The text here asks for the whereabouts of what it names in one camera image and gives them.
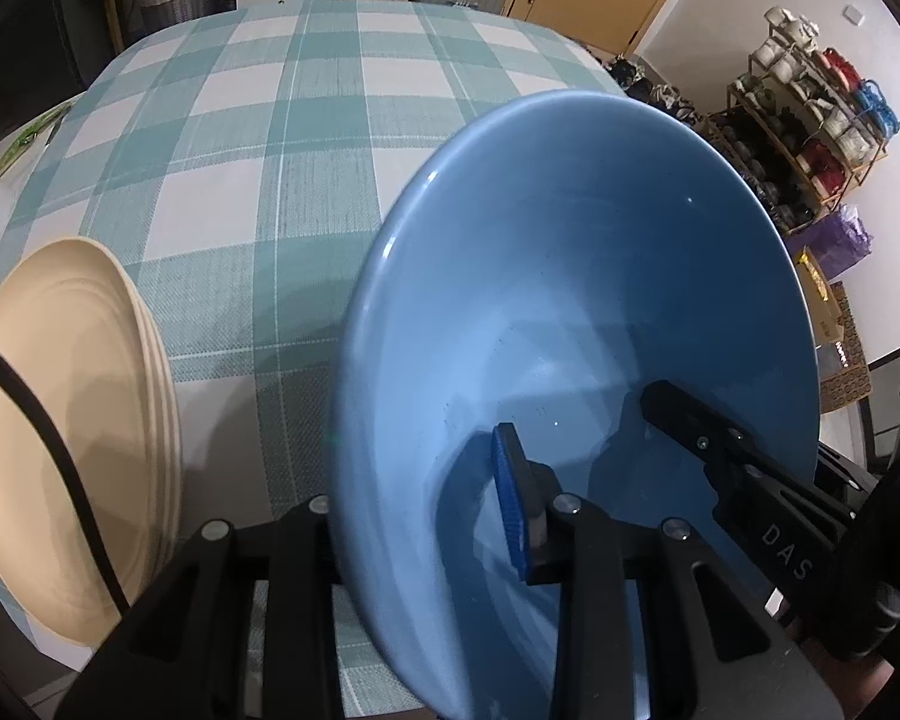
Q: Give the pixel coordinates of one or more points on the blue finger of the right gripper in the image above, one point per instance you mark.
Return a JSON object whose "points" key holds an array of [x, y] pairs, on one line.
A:
{"points": [[690, 419]]}

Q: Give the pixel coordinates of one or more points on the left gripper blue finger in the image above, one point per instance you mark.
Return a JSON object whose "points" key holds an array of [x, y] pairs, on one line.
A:
{"points": [[525, 490]]}

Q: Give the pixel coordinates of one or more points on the light blue bowl back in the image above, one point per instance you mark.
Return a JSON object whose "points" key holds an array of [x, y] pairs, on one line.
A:
{"points": [[548, 262]]}

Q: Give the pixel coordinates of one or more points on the cream plate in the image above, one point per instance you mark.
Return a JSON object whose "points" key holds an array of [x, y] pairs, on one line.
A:
{"points": [[71, 329], [169, 444]]}

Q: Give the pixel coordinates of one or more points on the cardboard box on floor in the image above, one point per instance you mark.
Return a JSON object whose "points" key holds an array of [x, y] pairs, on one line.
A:
{"points": [[844, 375]]}

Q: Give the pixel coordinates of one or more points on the purple bag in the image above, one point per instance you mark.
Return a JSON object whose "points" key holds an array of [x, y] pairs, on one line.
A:
{"points": [[837, 241]]}

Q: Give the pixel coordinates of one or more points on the shoe rack with shoes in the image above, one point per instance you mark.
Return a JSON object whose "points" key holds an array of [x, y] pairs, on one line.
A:
{"points": [[800, 124]]}

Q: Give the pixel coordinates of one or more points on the teal checkered tablecloth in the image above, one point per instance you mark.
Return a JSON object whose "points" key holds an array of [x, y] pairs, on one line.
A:
{"points": [[239, 167]]}

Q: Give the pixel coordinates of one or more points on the green packet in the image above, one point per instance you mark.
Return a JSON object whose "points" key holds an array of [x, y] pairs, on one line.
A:
{"points": [[21, 142]]}

